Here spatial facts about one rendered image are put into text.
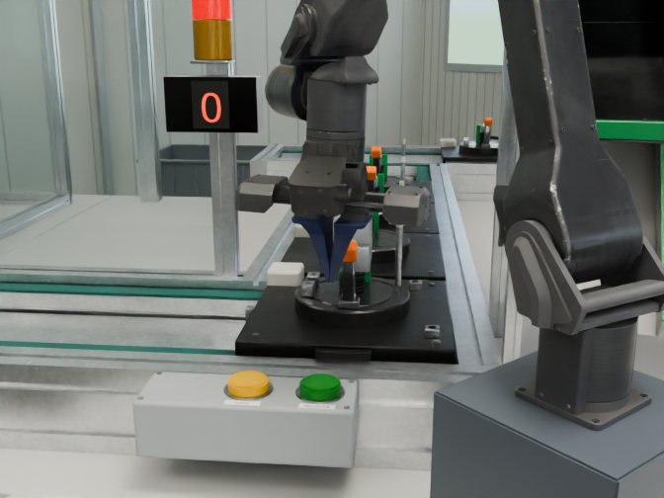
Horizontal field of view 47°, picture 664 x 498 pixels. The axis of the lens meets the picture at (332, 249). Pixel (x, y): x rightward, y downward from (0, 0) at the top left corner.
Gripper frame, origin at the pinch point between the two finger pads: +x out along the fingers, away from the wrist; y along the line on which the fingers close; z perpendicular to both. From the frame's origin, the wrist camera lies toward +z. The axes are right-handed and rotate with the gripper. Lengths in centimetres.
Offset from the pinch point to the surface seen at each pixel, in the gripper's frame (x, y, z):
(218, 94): -12.7, -20.1, -20.8
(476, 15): -29, -11, -442
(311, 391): 11.2, 0.6, 9.5
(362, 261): 4.5, 1.2, -11.0
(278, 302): 11.7, -9.7, -13.5
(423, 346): 11.0, 9.5, -3.7
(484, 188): 19, 11, -133
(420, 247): 11.5, 4.5, -43.2
